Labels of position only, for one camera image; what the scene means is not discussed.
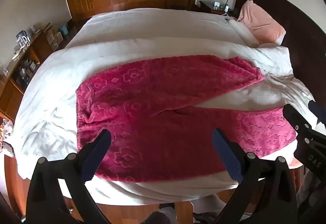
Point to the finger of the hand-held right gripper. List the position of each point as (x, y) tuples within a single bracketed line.
[(299, 122), (318, 113)]

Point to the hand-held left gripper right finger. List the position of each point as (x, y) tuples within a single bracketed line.
[(229, 155)]

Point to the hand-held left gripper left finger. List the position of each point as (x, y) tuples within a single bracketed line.
[(94, 160)]

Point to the red fleece pants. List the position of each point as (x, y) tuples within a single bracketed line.
[(152, 102)]

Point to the dark wooden headboard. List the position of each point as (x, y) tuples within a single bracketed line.
[(305, 35)]

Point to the white pillow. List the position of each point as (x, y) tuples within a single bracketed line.
[(244, 32)]

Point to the pink pillow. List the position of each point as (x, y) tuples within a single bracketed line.
[(259, 20)]

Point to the wooden sideboard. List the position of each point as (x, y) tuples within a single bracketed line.
[(43, 46)]

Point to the teal container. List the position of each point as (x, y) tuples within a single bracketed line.
[(63, 30)]

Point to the white blanket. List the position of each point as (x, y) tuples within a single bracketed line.
[(152, 35)]

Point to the clear electric kettle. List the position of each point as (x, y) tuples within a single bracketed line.
[(23, 39)]

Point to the dark wooden nightstand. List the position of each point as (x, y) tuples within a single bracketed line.
[(206, 6)]

